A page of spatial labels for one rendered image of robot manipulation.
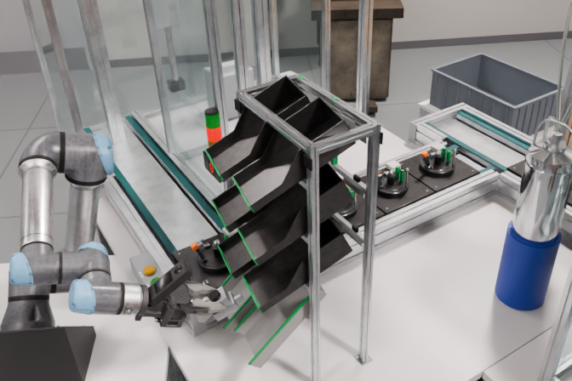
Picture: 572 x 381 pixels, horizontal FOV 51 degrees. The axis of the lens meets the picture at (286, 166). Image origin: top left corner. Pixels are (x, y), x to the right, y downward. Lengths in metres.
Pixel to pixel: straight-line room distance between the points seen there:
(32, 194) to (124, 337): 0.63
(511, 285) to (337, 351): 0.59
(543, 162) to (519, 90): 2.06
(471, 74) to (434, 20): 2.31
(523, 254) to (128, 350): 1.24
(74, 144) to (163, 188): 0.86
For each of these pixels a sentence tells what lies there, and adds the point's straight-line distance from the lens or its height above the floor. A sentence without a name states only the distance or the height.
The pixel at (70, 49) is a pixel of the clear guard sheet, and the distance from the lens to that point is 3.00.
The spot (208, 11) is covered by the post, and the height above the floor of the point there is 1.75.
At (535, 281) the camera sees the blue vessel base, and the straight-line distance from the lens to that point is 2.04.
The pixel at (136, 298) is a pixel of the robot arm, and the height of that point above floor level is 1.33.
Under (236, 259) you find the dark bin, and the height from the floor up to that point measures 1.20.
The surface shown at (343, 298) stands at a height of 0.86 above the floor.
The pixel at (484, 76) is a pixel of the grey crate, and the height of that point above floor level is 0.71.
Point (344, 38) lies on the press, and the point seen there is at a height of 0.57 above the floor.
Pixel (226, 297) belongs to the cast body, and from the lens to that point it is 1.53.
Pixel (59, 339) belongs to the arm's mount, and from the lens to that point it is 1.82.
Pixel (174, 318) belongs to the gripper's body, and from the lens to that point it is 1.52.
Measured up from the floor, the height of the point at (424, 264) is 0.86.
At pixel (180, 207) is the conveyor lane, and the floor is 0.92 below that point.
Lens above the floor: 2.33
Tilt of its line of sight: 33 degrees down
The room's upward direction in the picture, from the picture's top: 3 degrees counter-clockwise
